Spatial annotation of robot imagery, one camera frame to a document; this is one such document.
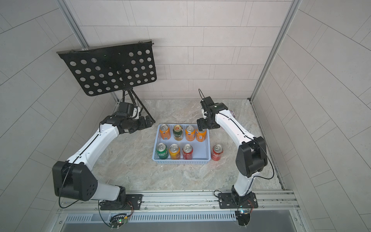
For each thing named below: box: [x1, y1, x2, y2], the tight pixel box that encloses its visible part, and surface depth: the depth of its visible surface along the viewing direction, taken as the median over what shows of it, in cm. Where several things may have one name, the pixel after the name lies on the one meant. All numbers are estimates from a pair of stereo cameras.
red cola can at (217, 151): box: [211, 144, 224, 161], surface depth 81 cm
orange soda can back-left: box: [159, 124, 171, 141], surface depth 91 cm
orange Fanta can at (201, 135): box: [195, 128, 207, 143], surface depth 89 cm
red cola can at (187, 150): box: [182, 143, 194, 160], surface depth 81 cm
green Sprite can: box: [156, 142, 169, 160], surface depth 81 cm
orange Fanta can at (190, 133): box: [185, 125, 196, 142], surface depth 89 cm
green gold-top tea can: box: [172, 124, 184, 142], surface depth 89 cm
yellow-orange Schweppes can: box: [169, 143, 181, 160], surface depth 81 cm
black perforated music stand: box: [56, 39, 157, 124], surface depth 75 cm
